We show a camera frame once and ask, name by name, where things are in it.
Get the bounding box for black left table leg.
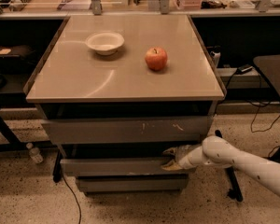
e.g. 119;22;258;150
0;108;53;152

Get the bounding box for black table leg frame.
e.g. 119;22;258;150
214;130;280;202

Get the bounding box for black floor cable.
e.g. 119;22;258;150
61;175;82;224

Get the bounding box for grey drawer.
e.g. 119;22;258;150
61;157;190;177
42;116;213;145
76;175;189;193

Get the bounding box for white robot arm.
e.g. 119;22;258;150
161;135;280;197

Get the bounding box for clear plastic bottle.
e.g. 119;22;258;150
26;143;44;164

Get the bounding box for grey bottom drawer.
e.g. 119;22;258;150
76;175;189;193

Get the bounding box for grey top drawer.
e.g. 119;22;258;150
42;116;213;145

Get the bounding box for dark round table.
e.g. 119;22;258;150
253;54;280;99

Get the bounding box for white bowl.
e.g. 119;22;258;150
85;32;124;56

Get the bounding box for black phone device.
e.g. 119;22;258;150
236;64;252;75

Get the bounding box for red apple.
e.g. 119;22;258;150
145;47;168;71

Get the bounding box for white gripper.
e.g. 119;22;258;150
161;145;202;172

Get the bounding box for grey drawer cabinet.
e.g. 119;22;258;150
23;14;228;195

